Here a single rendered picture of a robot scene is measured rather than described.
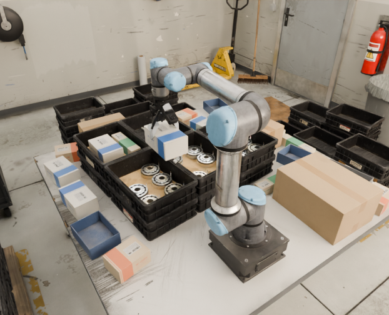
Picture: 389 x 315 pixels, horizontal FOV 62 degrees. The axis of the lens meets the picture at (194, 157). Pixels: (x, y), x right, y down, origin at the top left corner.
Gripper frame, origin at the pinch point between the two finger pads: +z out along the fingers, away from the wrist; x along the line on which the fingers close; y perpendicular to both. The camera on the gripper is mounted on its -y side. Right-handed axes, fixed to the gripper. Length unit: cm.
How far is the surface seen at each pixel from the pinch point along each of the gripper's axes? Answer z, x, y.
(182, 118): 33, -52, 68
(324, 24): 9, -311, 147
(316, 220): 35, -48, -57
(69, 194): 32, 44, 26
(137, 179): 28.3, 11.3, 12.7
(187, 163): 28.4, -18.5, 10.1
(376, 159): 63, -168, -24
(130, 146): 22.1, 4.3, 35.5
